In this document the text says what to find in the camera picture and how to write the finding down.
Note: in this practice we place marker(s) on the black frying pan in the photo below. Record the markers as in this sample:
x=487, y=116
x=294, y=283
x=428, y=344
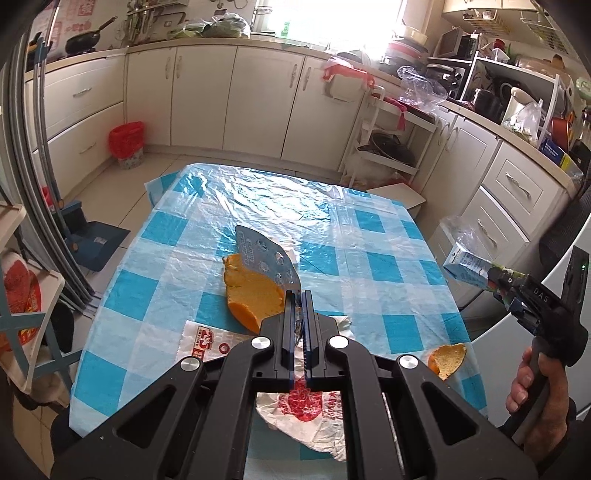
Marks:
x=83, y=41

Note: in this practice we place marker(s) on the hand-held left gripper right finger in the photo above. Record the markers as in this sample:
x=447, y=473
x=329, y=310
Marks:
x=310, y=350

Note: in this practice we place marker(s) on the red printed package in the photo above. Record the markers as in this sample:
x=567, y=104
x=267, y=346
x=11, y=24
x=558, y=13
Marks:
x=21, y=290

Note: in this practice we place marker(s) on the white blue storage rack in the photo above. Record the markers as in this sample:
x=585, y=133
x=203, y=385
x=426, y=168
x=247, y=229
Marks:
x=55, y=295

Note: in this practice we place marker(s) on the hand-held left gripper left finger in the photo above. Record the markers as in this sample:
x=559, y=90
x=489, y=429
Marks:
x=288, y=341

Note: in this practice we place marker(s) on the silver blister pack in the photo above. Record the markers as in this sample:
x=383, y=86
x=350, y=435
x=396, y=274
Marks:
x=263, y=258

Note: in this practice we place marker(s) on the blue box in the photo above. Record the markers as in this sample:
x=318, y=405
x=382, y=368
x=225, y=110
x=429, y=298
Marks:
x=554, y=152

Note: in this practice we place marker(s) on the white drawer cabinet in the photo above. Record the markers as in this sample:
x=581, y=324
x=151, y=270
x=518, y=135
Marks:
x=475, y=143

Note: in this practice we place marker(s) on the wall utensil rack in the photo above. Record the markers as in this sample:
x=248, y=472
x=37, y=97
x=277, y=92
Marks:
x=147, y=11

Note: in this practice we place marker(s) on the person's right hand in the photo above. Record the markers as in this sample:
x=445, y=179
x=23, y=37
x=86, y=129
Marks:
x=551, y=406

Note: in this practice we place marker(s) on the blue grey milk carton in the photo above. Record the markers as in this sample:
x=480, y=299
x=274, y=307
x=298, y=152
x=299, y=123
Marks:
x=466, y=265

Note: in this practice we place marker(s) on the red cloth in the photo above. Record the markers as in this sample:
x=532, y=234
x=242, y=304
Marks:
x=395, y=110

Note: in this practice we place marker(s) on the kitchen window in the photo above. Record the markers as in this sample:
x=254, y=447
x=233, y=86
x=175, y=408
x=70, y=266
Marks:
x=332, y=18

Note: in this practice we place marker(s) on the red cooking pot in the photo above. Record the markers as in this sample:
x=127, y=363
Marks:
x=563, y=131

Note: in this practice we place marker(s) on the white shelf trolley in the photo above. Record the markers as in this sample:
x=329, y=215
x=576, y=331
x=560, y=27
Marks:
x=369, y=108

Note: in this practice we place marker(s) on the white kitchen base cabinets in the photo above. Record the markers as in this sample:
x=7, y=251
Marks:
x=258, y=92

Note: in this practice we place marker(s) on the blue dustpan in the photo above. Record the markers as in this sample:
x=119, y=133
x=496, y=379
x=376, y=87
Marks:
x=97, y=240

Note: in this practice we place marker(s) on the black pot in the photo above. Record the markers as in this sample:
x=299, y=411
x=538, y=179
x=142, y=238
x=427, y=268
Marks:
x=487, y=104

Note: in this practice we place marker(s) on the white kettle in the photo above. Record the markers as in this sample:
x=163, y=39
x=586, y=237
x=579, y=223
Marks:
x=515, y=104

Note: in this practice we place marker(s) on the red trash bin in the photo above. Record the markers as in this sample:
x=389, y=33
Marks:
x=125, y=143

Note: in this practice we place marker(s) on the black wok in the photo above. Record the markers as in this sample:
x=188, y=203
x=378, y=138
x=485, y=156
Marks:
x=388, y=147

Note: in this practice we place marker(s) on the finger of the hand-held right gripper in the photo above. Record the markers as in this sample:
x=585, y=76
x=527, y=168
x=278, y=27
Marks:
x=503, y=281
x=519, y=314

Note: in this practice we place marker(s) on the large orange peel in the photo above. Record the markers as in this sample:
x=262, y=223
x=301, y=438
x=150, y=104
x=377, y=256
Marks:
x=251, y=290

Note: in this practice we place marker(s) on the stacked food containers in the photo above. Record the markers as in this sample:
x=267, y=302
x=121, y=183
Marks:
x=404, y=53

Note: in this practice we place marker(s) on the white countertop shelf unit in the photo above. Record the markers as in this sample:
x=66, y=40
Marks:
x=517, y=69

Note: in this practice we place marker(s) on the white stool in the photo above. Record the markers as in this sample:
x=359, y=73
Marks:
x=397, y=196

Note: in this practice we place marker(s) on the translucent bag of food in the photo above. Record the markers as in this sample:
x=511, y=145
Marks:
x=526, y=127

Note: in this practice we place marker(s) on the green vegetables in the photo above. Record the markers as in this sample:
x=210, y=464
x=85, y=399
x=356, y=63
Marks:
x=221, y=27

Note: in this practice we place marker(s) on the clear plastic bag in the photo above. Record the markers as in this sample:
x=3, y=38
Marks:
x=418, y=90
x=461, y=235

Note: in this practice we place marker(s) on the red paper wall decoration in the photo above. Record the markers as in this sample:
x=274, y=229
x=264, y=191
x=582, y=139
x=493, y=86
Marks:
x=55, y=32

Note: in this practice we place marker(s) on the person's right forearm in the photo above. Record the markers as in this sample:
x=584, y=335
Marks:
x=582, y=443

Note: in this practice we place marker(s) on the small orange peel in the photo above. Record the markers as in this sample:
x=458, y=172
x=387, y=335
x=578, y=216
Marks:
x=448, y=362

